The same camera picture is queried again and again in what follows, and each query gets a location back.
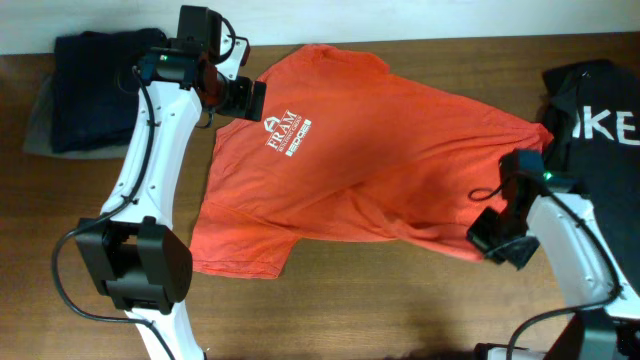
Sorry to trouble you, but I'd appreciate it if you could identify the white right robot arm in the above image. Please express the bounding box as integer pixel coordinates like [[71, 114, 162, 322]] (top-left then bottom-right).
[[467, 149, 639, 360]]

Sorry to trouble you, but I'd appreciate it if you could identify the folded grey garment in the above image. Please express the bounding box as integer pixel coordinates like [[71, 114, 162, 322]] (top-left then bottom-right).
[[22, 75, 128, 160]]

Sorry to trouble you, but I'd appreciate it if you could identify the red printed t-shirt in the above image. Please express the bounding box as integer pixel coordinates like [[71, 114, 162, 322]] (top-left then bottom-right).
[[190, 45, 552, 279]]

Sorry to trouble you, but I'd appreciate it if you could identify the black printed t-shirt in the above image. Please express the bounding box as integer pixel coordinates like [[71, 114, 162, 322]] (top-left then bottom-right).
[[542, 59, 639, 290]]

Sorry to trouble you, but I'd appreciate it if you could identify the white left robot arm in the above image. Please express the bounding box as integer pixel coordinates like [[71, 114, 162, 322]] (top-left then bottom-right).
[[68, 5, 267, 359]]

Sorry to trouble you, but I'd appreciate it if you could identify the folded navy blue garment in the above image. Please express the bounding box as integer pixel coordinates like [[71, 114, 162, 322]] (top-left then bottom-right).
[[50, 28, 167, 153]]

